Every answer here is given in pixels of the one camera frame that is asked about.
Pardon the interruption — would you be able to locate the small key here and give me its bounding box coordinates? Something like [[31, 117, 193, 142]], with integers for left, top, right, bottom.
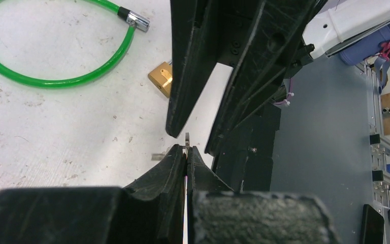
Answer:
[[151, 132, 190, 161]]

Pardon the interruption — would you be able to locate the long-shackle brass padlock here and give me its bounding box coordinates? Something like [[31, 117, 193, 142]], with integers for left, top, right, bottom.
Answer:
[[148, 60, 173, 98]]

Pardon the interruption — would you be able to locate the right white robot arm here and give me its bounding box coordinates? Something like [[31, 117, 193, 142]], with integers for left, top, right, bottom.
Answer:
[[166, 1, 390, 156]]

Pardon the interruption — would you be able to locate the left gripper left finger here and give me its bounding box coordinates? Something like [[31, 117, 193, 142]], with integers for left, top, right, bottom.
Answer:
[[0, 145, 186, 243]]

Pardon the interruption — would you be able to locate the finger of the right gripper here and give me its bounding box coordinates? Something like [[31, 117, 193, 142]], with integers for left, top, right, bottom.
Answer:
[[205, 1, 326, 156], [166, 1, 236, 138]]

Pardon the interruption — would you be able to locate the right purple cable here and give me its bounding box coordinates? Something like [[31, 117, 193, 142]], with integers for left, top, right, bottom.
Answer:
[[272, 78, 296, 108]]

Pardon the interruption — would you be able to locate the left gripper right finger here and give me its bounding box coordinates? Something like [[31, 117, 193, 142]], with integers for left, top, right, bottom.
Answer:
[[187, 146, 341, 243]]

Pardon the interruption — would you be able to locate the green cable lock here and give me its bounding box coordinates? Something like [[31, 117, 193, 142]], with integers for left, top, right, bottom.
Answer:
[[0, 0, 150, 88]]

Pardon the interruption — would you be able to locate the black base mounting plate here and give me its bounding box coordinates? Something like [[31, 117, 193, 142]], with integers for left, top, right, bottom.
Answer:
[[212, 103, 281, 192]]

